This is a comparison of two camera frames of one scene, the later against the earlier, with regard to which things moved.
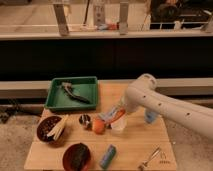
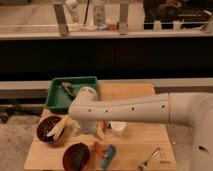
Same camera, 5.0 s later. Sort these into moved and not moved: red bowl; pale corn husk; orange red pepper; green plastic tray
Moved: orange red pepper
Not moved: red bowl; green plastic tray; pale corn husk
